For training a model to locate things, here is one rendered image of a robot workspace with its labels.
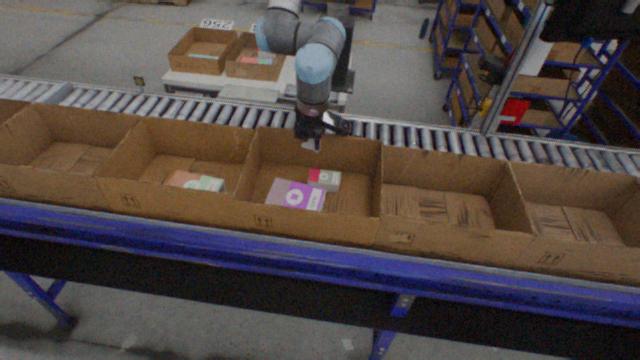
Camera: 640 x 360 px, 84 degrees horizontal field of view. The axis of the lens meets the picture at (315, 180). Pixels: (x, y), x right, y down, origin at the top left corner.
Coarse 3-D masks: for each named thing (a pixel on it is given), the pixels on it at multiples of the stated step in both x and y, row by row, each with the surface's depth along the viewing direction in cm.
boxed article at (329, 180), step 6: (312, 174) 115; (318, 174) 115; (324, 174) 115; (330, 174) 115; (336, 174) 115; (312, 180) 113; (318, 180) 113; (324, 180) 113; (330, 180) 113; (336, 180) 113; (318, 186) 114; (324, 186) 114; (330, 186) 113; (336, 186) 113; (336, 192) 115
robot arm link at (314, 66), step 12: (312, 48) 85; (324, 48) 85; (300, 60) 83; (312, 60) 83; (324, 60) 83; (300, 72) 84; (312, 72) 82; (324, 72) 83; (300, 84) 87; (312, 84) 86; (324, 84) 87; (300, 96) 91; (312, 96) 89; (324, 96) 90
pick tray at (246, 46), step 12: (240, 36) 211; (252, 36) 216; (240, 48) 214; (252, 48) 220; (228, 60) 194; (276, 60) 210; (228, 72) 193; (240, 72) 192; (252, 72) 191; (264, 72) 190; (276, 72) 190
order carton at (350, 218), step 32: (288, 128) 110; (256, 160) 114; (288, 160) 121; (320, 160) 119; (352, 160) 117; (256, 192) 115; (352, 192) 116; (256, 224) 101; (288, 224) 98; (320, 224) 96; (352, 224) 94
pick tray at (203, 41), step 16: (192, 32) 217; (208, 32) 218; (224, 32) 217; (176, 48) 199; (192, 48) 216; (208, 48) 216; (224, 48) 218; (176, 64) 193; (192, 64) 192; (208, 64) 191; (224, 64) 199
